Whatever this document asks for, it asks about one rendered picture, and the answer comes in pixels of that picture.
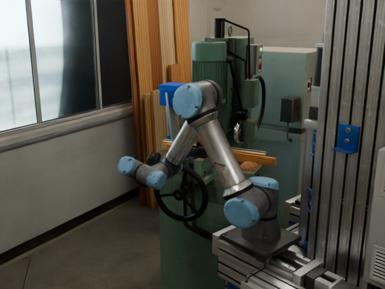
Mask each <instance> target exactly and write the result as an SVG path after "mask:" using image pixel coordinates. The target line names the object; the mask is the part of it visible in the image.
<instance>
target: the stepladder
mask: <svg viewBox="0 0 385 289"><path fill-rule="evenodd" d="M185 84H186V83H175V82H169V83H164V84H159V91H160V105H161V106H165V109H166V122H167V135H168V136H167V139H171V140H175V139H176V137H177V135H178V130H177V125H176V116H175V113H176V112H175V111H174V108H173V104H172V100H173V97H174V93H175V91H176V90H177V89H178V88H179V87H180V86H182V85H185ZM185 121H186V119H183V118H181V117H179V127H180V130H181V128H182V127H183V125H184V123H185Z"/></svg>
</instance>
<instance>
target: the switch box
mask: <svg viewBox="0 0 385 289"><path fill-rule="evenodd" d="M260 48H263V45H262V44H250V74H251V75H256V74H259V73H261V72H262V69H260V68H259V66H260V64H262V51H260ZM260 52H261V53H260ZM260 55H261V58H260ZM259 59H261V61H259ZM246 70H247V74H249V63H248V45H247V66H246ZM259 70H260V71H259Z"/></svg>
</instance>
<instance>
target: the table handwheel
mask: <svg viewBox="0 0 385 289"><path fill-rule="evenodd" d="M181 171H183V172H184V174H183V178H182V183H181V185H180V187H178V188H177V189H175V190H174V192H173V193H165V194H160V191H159V190H155V189H154V195H155V199H156V202H157V203H158V205H159V207H160V208H161V210H162V211H163V212H164V213H165V214H166V215H168V216H169V217H171V218H172V219H174V220H177V221H181V222H189V221H194V220H196V219H198V218H199V217H200V216H201V215H203V213H204V212H205V210H206V208H207V204H208V200H209V196H208V191H207V187H206V185H205V183H204V181H203V179H202V178H201V176H200V175H199V174H198V173H197V172H196V171H194V170H193V169H191V168H189V167H187V166H184V165H183V166H182V170H181ZM187 174H189V175H191V176H192V177H193V178H194V179H195V180H196V181H197V183H195V184H194V186H195V187H196V186H197V185H198V184H199V186H200V188H201V191H202V204H201V207H200V208H199V210H198V211H197V210H196V209H195V208H194V207H193V206H192V204H191V203H190V202H189V200H188V199H187V198H186V197H187V194H188V192H189V191H190V183H188V184H186V186H184V183H185V180H186V176H187ZM169 196H174V198H175V199H176V200H178V201H181V200H184V201H185V203H186V204H187V205H188V206H189V207H190V208H191V210H192V211H193V212H194V214H192V215H190V216H180V215H178V214H175V213H173V212H172V211H170V210H169V209H168V208H167V207H166V206H165V204H164V203H163V201H162V199H161V197H169Z"/></svg>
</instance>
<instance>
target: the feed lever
mask: <svg viewBox="0 0 385 289"><path fill-rule="evenodd" d="M226 62H227V63H229V66H230V70H231V75H232V78H233V82H234V87H235V91H236V94H237V99H238V103H239V107H240V108H239V109H238V110H237V119H242V120H246V119H247V118H248V115H249V111H248V109H244V108H242V104H241V99H240V96H239V92H238V87H237V83H236V79H235V75H234V71H233V66H232V62H233V58H232V57H231V56H228V57H227V58H226Z"/></svg>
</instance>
